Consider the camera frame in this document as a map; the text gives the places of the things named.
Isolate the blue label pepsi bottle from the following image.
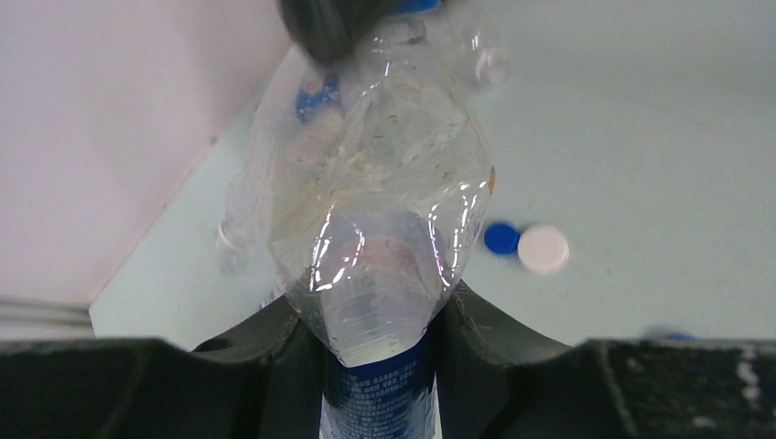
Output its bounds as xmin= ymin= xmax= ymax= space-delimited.
xmin=245 ymin=13 xmax=493 ymax=438

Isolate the pepsi logo bottle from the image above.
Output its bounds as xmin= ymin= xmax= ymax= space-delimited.
xmin=294 ymin=73 xmax=341 ymax=123

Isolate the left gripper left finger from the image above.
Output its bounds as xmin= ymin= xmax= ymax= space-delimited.
xmin=1 ymin=298 xmax=324 ymax=438

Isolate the clear unlabelled bottle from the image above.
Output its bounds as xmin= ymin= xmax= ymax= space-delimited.
xmin=438 ymin=9 xmax=511 ymax=88

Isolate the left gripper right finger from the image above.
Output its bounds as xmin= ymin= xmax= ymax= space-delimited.
xmin=432 ymin=284 xmax=775 ymax=438

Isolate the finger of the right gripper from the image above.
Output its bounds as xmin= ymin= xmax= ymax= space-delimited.
xmin=277 ymin=0 xmax=399 ymax=61

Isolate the blue bottle cap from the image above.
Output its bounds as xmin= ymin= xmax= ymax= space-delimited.
xmin=644 ymin=328 xmax=696 ymax=340
xmin=390 ymin=0 xmax=444 ymax=16
xmin=483 ymin=221 xmax=521 ymax=255

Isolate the white bottle cap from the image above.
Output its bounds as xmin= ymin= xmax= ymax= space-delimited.
xmin=517 ymin=224 xmax=570 ymax=274

